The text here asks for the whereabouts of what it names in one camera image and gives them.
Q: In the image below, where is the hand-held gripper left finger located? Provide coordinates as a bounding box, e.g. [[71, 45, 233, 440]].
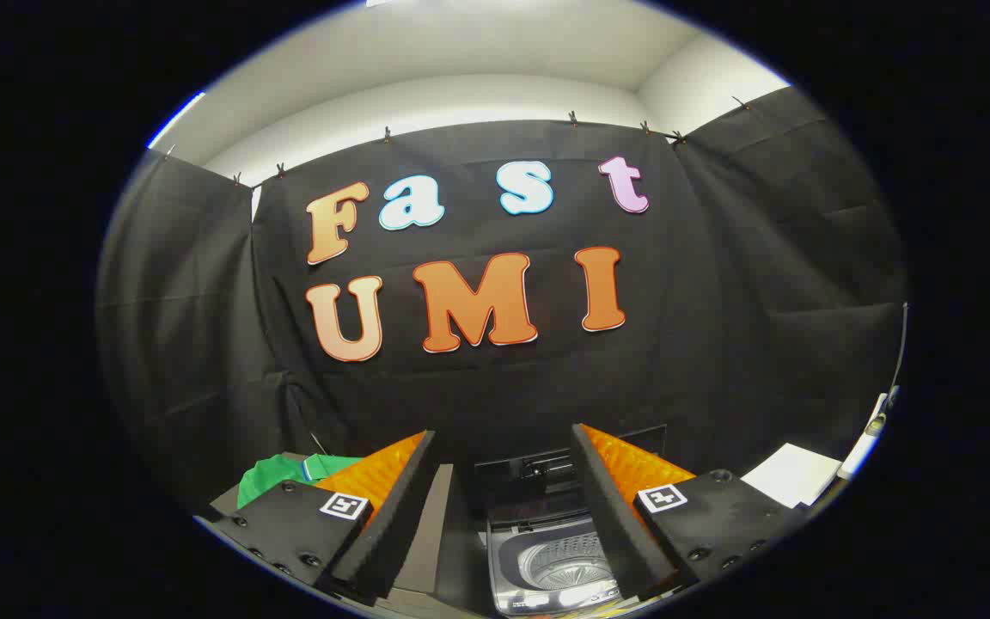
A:
[[207, 430, 437, 607]]

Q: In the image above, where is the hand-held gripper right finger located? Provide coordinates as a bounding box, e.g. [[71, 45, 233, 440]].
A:
[[570, 423, 808, 603]]

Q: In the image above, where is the grey washing machine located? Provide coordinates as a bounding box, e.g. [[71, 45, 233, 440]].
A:
[[485, 506, 626, 616]]

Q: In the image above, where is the green shirt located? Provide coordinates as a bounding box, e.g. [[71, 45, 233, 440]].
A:
[[237, 454, 364, 508]]

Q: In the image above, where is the black backdrop cloth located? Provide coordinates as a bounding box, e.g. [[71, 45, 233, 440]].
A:
[[95, 86, 908, 517]]

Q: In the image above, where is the white paper sheet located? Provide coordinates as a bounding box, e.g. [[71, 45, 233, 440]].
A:
[[740, 443, 844, 510]]

